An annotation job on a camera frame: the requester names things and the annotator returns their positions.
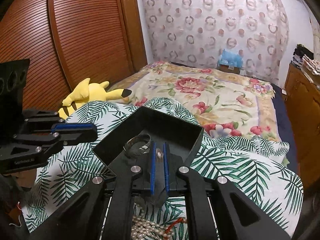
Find silver metal bangle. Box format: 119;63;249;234
123;134;151;159

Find black square jewelry box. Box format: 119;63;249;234
93;107;204;166

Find red coral bead necklace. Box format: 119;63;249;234
163;217;188;235

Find person's left hand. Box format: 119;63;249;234
2;168;37;191

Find yellow pikachu plush toy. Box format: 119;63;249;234
57;78;132;120

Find floral bed blanket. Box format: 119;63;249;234
111;61;281;141

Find blue plush toy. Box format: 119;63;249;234
217;49;243;75

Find brown louvered wardrobe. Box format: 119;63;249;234
1;0;147;110

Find pink circle pattern curtain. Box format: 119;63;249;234
141;0;290;83

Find wooden cabinet counter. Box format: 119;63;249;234
285;64;319;189

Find stack of folded clothes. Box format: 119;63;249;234
292;44;319;76

